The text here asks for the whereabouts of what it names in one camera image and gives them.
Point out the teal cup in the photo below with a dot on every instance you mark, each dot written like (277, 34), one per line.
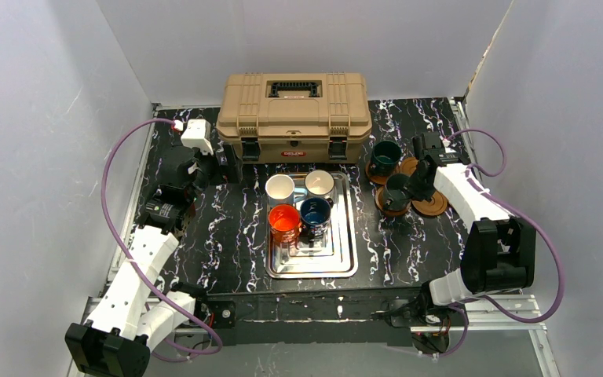
(385, 158)

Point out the navy blue cup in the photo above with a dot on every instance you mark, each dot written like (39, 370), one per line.
(315, 218)

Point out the cream cup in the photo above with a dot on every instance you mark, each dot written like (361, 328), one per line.
(320, 184)

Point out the dark grey cup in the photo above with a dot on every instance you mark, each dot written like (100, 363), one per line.
(395, 195)

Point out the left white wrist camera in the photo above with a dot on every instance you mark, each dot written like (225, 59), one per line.
(197, 135)

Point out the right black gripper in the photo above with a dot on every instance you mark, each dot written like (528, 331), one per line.
(418, 184)

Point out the brown wooden coaster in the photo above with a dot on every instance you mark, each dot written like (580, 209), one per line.
(377, 176)
(388, 213)
(433, 207)
(407, 166)

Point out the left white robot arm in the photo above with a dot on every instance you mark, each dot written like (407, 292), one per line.
(133, 317)

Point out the white cup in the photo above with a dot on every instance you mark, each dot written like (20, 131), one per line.
(279, 189)

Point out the orange cup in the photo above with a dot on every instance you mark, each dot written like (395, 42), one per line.
(284, 222)

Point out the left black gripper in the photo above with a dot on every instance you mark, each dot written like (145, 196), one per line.
(229, 162)

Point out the tan plastic toolbox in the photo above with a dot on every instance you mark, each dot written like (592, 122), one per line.
(295, 117)

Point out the aluminium frame rail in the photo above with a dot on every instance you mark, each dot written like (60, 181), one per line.
(353, 319)

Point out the stainless steel tray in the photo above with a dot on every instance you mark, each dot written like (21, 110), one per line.
(334, 255)

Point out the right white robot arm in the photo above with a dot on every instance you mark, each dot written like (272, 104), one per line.
(499, 252)

